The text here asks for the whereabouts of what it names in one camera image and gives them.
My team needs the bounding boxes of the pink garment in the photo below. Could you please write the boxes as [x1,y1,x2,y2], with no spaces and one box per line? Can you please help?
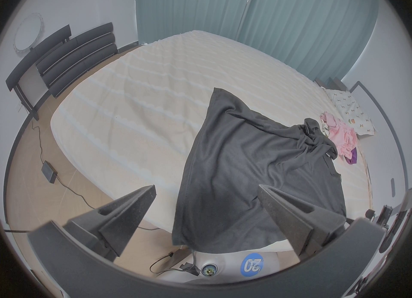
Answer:
[320,112,358,159]

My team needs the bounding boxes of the white printed pillow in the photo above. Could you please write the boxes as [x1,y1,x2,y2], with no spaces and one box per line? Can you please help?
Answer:
[326,88,377,136]

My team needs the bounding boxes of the blue-green curtain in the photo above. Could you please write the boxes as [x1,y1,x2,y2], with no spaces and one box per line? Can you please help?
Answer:
[236,0,380,82]
[135,0,261,45]

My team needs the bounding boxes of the round white mirror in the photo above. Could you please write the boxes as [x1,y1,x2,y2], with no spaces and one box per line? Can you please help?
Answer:
[14,13,44,54]

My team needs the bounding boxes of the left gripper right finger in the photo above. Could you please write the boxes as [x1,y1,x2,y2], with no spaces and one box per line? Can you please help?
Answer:
[258,184,348,255]

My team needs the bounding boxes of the bed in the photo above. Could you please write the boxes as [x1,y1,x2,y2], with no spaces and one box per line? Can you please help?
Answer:
[50,30,407,255]

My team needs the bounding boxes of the dark grey dressing table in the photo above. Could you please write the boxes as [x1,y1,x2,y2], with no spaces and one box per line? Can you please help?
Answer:
[6,23,116,120]

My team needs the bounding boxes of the black cable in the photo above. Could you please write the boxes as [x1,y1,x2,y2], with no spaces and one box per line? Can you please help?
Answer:
[149,249,198,276]

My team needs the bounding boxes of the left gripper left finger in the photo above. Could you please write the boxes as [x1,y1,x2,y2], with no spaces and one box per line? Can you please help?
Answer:
[63,185,157,262]

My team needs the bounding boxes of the black power adapter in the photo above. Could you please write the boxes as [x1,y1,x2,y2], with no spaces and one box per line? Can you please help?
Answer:
[30,118,161,231]

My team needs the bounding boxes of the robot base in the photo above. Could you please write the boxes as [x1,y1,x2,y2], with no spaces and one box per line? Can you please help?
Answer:
[154,248,298,286]

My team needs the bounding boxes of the black T-shirt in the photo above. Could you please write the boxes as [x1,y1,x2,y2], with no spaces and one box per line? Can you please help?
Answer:
[171,87,347,255]

